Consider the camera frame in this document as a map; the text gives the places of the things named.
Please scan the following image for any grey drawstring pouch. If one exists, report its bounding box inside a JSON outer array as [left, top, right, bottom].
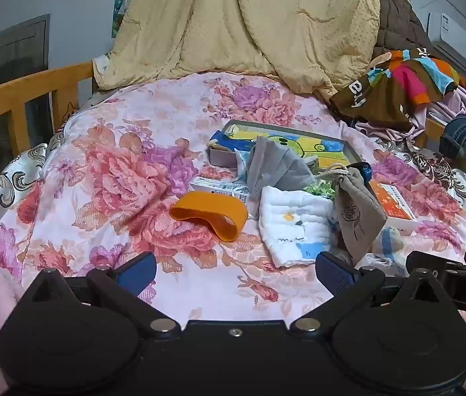
[[317, 164, 388, 265]]

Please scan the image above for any grey door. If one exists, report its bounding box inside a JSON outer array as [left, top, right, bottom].
[[0, 14, 51, 174]]

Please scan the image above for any green packet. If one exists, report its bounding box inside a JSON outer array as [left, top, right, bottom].
[[307, 173, 337, 199]]

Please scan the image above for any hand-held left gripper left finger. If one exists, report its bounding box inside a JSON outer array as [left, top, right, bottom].
[[24, 251, 182, 338]]

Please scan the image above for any grey face mask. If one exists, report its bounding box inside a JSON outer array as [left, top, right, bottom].
[[245, 135, 316, 220]]

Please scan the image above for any brown colourful printed garment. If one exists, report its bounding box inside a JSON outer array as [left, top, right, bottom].
[[330, 47, 466, 126]]

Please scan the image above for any black sock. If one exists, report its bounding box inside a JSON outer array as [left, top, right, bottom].
[[346, 162, 373, 186]]

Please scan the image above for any orange headband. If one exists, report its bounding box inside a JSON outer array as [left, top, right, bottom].
[[169, 191, 249, 243]]

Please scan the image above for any cartoon print towel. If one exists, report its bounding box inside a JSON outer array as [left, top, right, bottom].
[[210, 126, 351, 170]]

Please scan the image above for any yellow quilt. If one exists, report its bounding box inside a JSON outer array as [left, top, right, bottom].
[[93, 0, 382, 96]]

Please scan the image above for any wooden bed frame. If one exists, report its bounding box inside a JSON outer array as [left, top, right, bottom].
[[0, 61, 466, 182]]

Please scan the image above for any white air conditioner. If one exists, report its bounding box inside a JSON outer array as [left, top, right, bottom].
[[427, 12, 466, 89]]

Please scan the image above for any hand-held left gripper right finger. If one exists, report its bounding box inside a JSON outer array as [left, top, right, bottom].
[[289, 251, 445, 337]]

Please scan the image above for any brown padded jacket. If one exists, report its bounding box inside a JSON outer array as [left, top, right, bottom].
[[377, 0, 436, 56]]

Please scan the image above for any small grey box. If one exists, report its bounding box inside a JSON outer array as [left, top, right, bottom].
[[208, 144, 244, 170]]

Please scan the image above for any teal wall poster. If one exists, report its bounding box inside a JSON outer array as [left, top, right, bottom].
[[111, 0, 135, 39]]

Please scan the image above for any teal and white packet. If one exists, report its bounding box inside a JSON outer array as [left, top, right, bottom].
[[235, 148, 254, 182]]

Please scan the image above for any orange and white medicine box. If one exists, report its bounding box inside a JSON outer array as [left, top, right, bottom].
[[368, 179, 419, 232]]

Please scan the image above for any white gauze towel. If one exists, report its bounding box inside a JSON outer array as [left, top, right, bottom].
[[258, 185, 337, 267]]

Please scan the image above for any pink floral bed sheet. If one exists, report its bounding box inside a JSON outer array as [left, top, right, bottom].
[[0, 70, 466, 326]]

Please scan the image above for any grey tin box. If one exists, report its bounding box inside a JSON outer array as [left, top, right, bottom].
[[208, 119, 361, 174]]

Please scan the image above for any white sock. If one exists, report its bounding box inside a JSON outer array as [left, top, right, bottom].
[[357, 227, 409, 277]]

